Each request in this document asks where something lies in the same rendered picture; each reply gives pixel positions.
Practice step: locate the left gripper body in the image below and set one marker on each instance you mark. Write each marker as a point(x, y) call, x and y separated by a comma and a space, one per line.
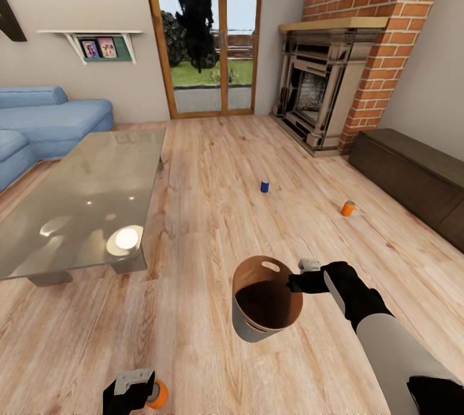
point(134, 398)

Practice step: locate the cabinet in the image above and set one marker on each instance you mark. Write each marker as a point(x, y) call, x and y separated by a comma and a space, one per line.
point(426, 181)

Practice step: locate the countertop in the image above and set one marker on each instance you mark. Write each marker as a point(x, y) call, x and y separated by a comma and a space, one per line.
point(345, 22)

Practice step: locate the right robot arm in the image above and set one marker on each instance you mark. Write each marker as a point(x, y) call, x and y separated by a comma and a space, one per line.
point(413, 382)

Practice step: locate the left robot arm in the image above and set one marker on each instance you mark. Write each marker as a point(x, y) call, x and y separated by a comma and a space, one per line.
point(128, 392)

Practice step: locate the wood fireplace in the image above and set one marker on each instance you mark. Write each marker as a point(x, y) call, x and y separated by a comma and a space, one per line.
point(321, 72)

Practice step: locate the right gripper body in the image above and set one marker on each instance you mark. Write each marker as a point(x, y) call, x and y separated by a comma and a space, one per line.
point(302, 283)

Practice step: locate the trash can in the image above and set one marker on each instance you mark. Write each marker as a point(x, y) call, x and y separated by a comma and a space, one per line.
point(262, 302)

